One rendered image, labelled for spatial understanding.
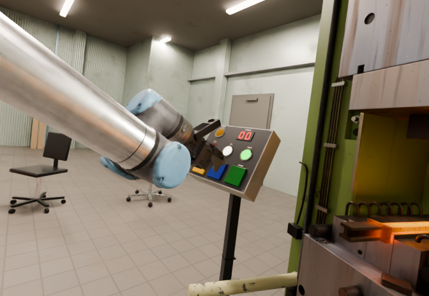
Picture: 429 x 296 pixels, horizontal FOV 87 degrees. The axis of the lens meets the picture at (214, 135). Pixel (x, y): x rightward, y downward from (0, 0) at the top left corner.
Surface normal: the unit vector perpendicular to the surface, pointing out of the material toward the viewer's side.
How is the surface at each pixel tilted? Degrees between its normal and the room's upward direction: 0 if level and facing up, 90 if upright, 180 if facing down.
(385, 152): 90
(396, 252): 90
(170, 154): 92
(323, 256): 90
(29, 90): 113
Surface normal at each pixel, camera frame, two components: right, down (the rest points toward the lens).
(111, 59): 0.66, 0.10
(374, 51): -0.94, -0.11
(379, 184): 0.32, 0.07
